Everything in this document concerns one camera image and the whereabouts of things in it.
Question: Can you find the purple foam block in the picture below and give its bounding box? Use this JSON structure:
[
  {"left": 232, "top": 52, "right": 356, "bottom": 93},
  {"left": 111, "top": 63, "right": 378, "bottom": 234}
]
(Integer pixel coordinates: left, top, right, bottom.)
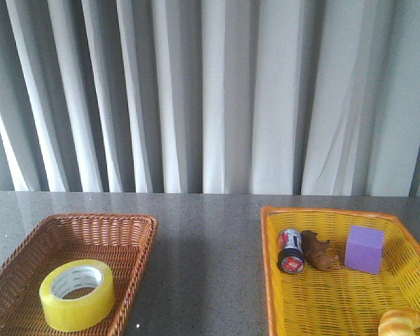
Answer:
[{"left": 344, "top": 225, "right": 385, "bottom": 274}]

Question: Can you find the yellow plastic basket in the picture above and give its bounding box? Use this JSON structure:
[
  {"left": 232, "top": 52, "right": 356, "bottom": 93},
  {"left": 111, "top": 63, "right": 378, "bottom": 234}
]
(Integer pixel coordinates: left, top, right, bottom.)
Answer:
[{"left": 262, "top": 206, "right": 420, "bottom": 335}]

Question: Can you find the brown wicker basket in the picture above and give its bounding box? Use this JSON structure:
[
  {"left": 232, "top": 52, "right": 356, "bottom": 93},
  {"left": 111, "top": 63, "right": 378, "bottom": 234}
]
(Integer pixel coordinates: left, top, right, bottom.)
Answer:
[{"left": 0, "top": 213, "right": 158, "bottom": 335}]

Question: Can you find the brown toy animal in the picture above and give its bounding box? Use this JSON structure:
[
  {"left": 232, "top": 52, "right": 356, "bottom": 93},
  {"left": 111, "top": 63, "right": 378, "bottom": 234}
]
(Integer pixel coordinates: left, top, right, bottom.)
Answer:
[{"left": 300, "top": 230, "right": 342, "bottom": 272}]

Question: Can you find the grey pleated curtain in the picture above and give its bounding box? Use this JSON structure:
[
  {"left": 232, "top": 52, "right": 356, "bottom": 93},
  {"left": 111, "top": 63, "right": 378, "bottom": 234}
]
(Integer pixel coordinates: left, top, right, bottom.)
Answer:
[{"left": 0, "top": 1, "right": 420, "bottom": 197}]

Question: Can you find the small red-blue can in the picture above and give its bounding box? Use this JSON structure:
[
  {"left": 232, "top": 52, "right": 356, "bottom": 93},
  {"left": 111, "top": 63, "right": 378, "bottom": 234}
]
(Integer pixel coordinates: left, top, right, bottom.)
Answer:
[{"left": 277, "top": 229, "right": 305, "bottom": 274}]

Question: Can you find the toy croissant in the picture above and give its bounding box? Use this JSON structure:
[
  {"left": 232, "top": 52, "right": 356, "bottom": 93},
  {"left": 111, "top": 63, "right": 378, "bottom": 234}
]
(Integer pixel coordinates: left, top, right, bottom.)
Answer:
[{"left": 378, "top": 307, "right": 420, "bottom": 336}]

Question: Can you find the yellow tape roll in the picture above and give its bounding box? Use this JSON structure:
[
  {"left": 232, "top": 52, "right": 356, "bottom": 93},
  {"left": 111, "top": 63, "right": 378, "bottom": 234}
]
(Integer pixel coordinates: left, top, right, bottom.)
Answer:
[{"left": 39, "top": 259, "right": 116, "bottom": 332}]

